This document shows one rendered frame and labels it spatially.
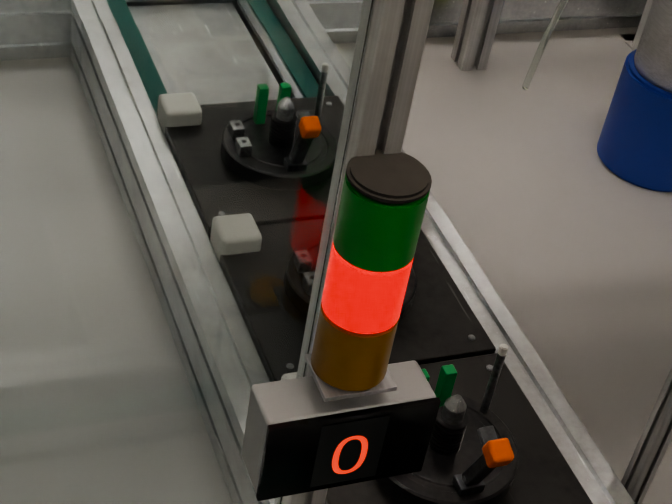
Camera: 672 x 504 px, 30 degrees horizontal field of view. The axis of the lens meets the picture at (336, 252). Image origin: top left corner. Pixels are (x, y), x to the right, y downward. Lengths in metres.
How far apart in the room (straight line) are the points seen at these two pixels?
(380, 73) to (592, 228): 1.03
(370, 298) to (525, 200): 0.98
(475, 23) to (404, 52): 1.24
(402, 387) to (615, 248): 0.87
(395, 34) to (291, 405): 0.26
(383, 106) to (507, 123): 1.16
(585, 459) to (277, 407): 0.49
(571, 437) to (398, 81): 0.62
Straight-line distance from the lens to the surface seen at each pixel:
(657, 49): 1.74
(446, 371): 1.16
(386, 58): 0.70
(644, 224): 1.75
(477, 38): 1.95
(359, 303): 0.75
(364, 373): 0.79
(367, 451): 0.85
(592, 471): 1.24
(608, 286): 1.62
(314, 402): 0.82
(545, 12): 2.13
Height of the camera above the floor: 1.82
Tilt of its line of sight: 38 degrees down
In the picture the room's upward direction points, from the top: 11 degrees clockwise
